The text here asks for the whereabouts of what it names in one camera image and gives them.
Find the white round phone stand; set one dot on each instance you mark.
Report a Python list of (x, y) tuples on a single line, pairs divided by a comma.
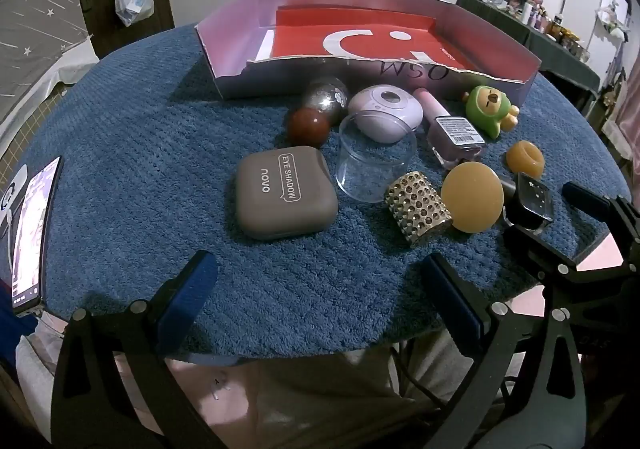
[(10, 194)]

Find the green bear figurine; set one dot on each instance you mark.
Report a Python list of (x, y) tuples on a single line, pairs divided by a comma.
[(487, 104)]

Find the brown eyeshadow case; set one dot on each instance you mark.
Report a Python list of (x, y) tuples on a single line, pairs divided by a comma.
[(280, 199)]

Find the pink curtain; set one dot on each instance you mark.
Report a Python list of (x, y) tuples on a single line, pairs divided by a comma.
[(625, 114)]

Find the person's beige pants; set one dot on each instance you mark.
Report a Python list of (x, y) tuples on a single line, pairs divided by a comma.
[(300, 404)]

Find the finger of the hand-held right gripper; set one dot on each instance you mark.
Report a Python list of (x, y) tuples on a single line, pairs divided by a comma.
[(530, 241), (585, 194)]

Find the clear plastic cup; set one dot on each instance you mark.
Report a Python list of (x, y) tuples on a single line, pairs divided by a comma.
[(372, 174)]

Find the black nail polish bottle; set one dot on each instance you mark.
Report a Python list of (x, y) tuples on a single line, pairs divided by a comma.
[(535, 201)]

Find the silver ball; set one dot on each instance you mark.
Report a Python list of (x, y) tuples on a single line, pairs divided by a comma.
[(322, 99)]

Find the table with dark cloth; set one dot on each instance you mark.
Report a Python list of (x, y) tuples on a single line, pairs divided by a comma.
[(540, 49)]

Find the brown ball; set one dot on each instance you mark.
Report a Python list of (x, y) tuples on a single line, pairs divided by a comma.
[(307, 126)]

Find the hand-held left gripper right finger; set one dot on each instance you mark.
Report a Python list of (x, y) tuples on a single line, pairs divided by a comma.
[(450, 289)]

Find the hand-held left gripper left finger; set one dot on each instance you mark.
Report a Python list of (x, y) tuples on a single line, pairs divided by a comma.
[(192, 289)]

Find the blue towel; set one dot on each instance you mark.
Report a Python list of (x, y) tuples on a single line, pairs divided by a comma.
[(125, 154)]

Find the pink nail polish bottle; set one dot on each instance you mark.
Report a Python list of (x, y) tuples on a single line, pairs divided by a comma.
[(452, 131)]

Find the gold studded cylinder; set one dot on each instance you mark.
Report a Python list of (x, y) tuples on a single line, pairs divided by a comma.
[(417, 209)]

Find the smartphone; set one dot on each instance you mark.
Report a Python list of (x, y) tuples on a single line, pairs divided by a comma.
[(32, 229)]

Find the red paper sheet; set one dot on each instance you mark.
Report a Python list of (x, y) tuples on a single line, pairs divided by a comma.
[(300, 39)]

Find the row of bottles and jars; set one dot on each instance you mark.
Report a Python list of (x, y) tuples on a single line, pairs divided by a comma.
[(530, 9)]

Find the lilac cardboard box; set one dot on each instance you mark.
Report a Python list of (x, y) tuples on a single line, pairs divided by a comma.
[(235, 39)]

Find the lilac toy camera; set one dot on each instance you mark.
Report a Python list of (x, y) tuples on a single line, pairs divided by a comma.
[(385, 101)]

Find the grey star-print cloth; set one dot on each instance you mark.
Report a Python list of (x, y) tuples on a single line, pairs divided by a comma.
[(40, 4)]

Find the orange ball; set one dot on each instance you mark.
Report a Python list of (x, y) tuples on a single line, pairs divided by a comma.
[(470, 199)]

